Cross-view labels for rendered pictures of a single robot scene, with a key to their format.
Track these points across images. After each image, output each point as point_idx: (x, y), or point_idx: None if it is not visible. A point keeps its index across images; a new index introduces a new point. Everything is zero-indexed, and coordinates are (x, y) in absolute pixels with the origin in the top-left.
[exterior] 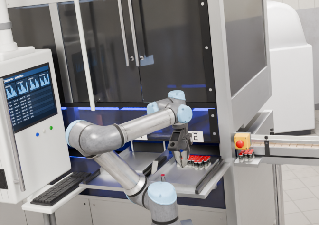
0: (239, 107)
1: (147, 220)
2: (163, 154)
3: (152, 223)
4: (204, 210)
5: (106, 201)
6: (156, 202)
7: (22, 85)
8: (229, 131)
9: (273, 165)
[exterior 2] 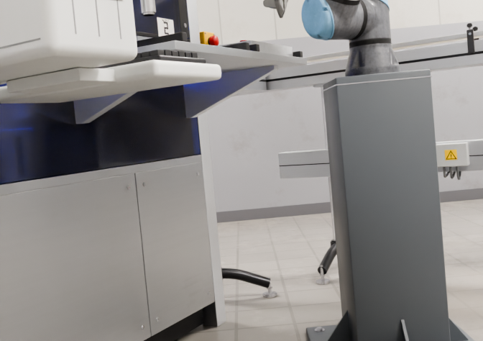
0: None
1: (103, 218)
2: None
3: (377, 47)
4: (180, 165)
5: (17, 195)
6: (388, 5)
7: None
8: (198, 23)
9: None
